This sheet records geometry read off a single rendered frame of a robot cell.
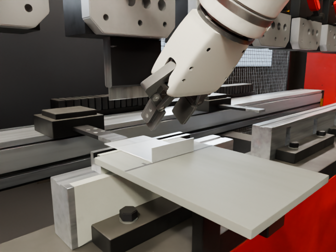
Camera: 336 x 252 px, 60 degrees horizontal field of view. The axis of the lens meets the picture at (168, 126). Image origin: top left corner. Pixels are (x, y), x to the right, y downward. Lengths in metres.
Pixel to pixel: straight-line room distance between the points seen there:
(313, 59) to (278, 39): 1.85
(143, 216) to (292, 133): 0.59
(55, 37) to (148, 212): 0.65
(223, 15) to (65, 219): 0.34
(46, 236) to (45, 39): 0.61
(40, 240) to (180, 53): 0.35
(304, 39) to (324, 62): 1.69
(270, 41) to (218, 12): 0.43
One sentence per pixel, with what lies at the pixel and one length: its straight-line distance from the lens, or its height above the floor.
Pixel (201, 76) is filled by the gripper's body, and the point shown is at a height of 1.12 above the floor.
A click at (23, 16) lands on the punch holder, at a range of 0.37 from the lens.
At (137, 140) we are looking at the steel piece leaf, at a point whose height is 1.00.
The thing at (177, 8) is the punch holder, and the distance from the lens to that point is 0.57.
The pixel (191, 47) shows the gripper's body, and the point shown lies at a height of 1.15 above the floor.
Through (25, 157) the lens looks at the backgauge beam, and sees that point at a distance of 0.68.
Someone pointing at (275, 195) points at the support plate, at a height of 1.00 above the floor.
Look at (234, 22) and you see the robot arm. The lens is 0.32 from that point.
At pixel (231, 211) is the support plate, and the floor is 1.00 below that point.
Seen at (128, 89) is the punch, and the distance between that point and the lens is 0.48.
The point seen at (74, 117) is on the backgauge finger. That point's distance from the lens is 0.66.
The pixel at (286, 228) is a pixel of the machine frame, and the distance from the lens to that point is 0.72.
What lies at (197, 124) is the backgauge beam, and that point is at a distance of 0.97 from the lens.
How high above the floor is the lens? 1.14
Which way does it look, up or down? 12 degrees down
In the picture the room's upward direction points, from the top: straight up
